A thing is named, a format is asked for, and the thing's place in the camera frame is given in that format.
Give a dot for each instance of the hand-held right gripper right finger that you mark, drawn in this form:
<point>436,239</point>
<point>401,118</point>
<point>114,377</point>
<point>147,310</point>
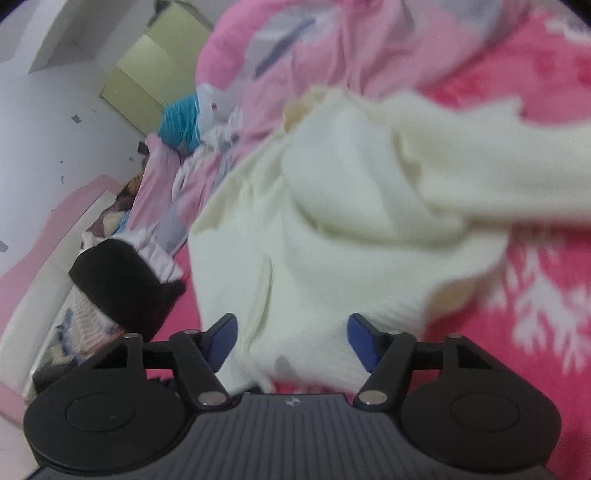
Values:
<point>362,341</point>

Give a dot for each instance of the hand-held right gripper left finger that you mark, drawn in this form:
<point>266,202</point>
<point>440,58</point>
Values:
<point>221,337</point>

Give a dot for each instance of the white deer-print sweater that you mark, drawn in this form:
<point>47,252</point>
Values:
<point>323,230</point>

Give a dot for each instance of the stack of folded clothes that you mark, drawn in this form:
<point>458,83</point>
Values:
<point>87,323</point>

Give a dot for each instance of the black folded garment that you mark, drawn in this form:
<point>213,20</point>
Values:
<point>124,286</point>

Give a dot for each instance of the brown patterned cloth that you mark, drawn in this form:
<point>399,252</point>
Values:
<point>131,187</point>

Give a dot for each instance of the pink floral blanket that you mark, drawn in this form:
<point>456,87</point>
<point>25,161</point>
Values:
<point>545,300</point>

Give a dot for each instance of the pink bed headboard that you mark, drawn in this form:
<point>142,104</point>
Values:
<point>46,240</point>

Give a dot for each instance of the teal striped pillow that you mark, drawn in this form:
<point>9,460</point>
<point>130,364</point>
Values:
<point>178,122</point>

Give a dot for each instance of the yellow-green wardrobe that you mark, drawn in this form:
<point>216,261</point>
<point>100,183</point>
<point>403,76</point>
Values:
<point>138,78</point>

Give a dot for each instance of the pink patterned duvet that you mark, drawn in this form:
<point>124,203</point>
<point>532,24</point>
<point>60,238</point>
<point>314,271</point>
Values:
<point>369,41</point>

